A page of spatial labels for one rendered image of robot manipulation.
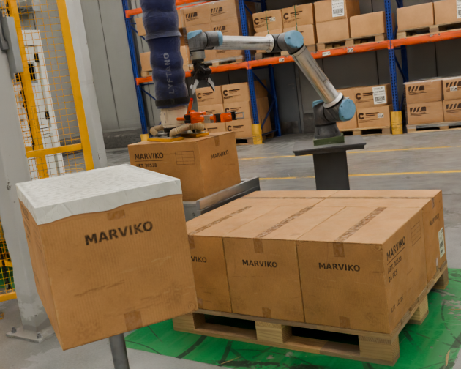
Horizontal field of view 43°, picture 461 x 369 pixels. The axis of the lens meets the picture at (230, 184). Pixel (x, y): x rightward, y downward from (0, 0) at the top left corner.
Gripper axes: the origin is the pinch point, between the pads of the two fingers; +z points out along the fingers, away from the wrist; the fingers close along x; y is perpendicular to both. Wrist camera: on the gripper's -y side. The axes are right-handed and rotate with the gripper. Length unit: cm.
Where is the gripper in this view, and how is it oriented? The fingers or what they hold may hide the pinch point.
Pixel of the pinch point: (204, 93)
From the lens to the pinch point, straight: 351.9
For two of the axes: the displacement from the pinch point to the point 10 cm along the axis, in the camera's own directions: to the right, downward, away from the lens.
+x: -8.4, 2.0, -5.0
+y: -5.2, -0.8, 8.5
